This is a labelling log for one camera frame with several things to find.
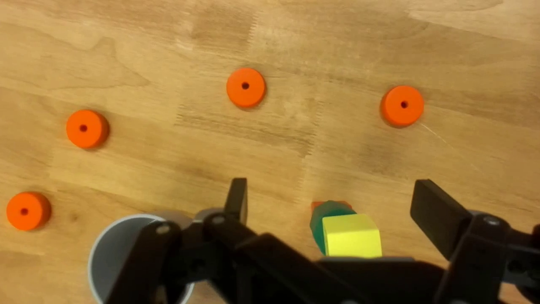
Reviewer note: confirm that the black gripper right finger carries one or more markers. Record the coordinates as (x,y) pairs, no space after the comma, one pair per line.
(483,254)

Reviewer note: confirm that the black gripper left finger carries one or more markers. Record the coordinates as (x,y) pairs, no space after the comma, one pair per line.
(169,264)

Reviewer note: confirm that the yellow block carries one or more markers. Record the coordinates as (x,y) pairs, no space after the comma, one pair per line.
(352,238)

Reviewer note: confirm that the green block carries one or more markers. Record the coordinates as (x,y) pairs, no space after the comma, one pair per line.
(335,211)

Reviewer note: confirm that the grey measuring cup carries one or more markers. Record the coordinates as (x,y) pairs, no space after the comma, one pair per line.
(107,254)

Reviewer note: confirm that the orange disc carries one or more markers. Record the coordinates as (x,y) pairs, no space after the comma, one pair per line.
(28,210)
(87,129)
(402,105)
(245,86)

